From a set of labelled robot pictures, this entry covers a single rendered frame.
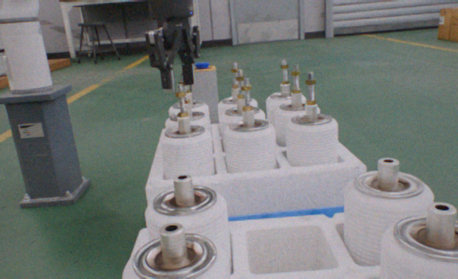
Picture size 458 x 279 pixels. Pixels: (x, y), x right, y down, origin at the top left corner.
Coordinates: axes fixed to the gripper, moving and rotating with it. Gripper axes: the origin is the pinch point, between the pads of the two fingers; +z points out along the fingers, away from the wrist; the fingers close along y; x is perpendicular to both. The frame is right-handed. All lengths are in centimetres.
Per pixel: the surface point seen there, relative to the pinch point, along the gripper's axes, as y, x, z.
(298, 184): 2.9, -20.7, 18.8
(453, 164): 62, -47, 34
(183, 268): -37.7, -22.9, 9.2
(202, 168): -2.3, -4.6, 15.5
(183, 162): -4.6, -2.1, 13.8
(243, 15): 486, 200, -4
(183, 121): -1.1, -0.8, 7.2
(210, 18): 467, 242, -3
